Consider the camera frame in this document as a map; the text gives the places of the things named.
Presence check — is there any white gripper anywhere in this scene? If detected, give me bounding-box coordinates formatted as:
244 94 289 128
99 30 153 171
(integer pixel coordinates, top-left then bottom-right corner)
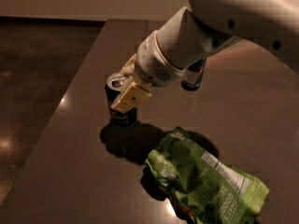
110 30 185 114

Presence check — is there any blue pepsi can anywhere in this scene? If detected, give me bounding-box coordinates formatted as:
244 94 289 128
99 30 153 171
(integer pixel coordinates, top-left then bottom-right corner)
105 73 137 126

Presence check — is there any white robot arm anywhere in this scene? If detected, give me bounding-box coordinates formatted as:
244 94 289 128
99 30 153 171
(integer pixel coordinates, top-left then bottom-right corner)
110 0 299 113

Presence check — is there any blue silver slim can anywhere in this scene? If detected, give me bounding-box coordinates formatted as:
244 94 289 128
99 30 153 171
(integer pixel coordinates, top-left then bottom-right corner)
181 58 206 91

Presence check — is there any green rice chip bag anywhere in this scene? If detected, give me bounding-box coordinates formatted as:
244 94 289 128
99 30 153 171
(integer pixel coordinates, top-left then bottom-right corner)
146 127 269 224

